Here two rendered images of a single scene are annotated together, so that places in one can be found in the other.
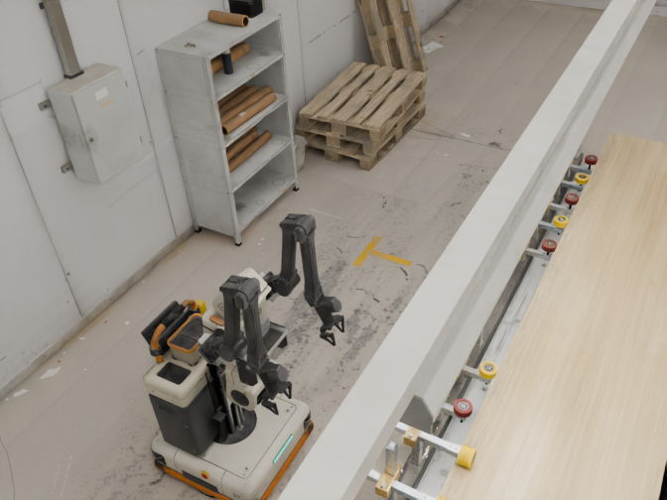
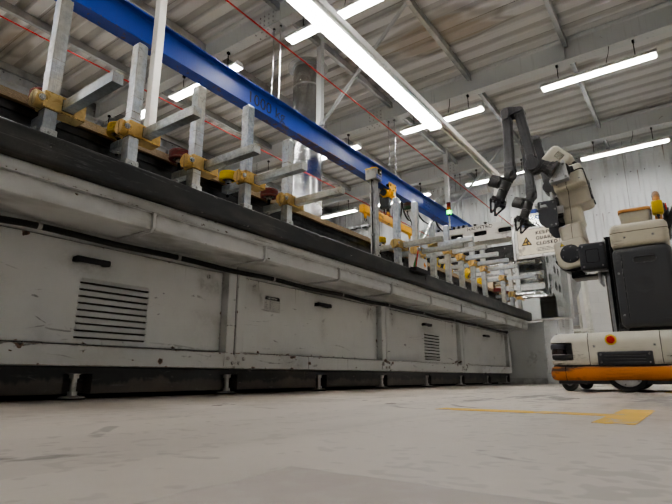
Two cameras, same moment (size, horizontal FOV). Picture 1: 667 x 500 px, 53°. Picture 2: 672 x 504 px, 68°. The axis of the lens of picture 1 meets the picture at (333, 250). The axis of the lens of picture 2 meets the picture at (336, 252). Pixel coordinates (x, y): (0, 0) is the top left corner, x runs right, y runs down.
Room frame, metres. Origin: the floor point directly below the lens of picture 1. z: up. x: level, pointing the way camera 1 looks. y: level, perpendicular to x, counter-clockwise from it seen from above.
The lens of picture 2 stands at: (4.97, -0.73, 0.07)
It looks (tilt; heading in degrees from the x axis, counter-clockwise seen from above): 14 degrees up; 184
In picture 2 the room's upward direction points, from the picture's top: straight up
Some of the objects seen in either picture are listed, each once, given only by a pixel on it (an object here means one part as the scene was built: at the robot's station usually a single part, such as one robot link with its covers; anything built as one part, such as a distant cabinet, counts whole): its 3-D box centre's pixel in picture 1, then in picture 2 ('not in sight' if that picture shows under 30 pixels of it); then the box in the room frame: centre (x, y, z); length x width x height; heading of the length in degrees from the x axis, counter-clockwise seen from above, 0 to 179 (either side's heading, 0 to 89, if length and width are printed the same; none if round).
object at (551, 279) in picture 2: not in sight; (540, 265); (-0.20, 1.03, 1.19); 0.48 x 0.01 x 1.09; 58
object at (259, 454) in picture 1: (233, 436); (630, 358); (2.23, 0.61, 0.16); 0.67 x 0.64 x 0.25; 60
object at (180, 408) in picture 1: (207, 379); (639, 275); (2.28, 0.69, 0.59); 0.55 x 0.34 x 0.83; 150
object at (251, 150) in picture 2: (537, 202); (213, 164); (3.35, -1.28, 0.80); 0.43 x 0.03 x 0.04; 58
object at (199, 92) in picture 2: not in sight; (195, 145); (3.35, -1.35, 0.88); 0.04 x 0.04 x 0.48; 58
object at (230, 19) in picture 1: (228, 18); not in sight; (4.72, 0.64, 1.59); 0.30 x 0.08 x 0.08; 58
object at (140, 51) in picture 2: not in sight; (134, 109); (3.56, -1.48, 0.90); 0.04 x 0.04 x 0.48; 58
